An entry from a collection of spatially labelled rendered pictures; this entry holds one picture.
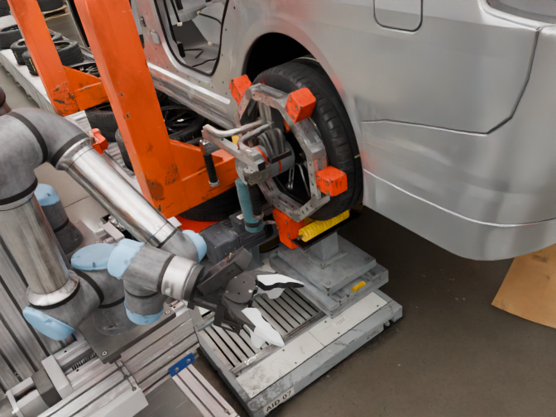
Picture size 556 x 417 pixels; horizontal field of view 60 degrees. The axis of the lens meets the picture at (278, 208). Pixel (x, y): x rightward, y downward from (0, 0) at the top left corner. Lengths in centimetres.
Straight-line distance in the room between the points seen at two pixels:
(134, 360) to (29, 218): 57
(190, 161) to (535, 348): 171
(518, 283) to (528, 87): 152
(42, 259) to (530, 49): 114
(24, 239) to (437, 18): 106
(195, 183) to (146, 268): 145
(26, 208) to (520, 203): 117
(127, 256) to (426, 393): 151
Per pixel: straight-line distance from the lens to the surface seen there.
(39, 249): 114
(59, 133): 107
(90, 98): 409
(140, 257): 90
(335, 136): 171
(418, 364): 222
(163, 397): 202
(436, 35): 131
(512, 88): 125
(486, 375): 223
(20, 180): 104
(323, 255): 231
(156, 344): 149
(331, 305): 224
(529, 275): 267
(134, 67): 207
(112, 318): 138
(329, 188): 169
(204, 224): 268
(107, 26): 202
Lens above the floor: 176
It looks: 34 degrees down
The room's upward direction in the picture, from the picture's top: 10 degrees counter-clockwise
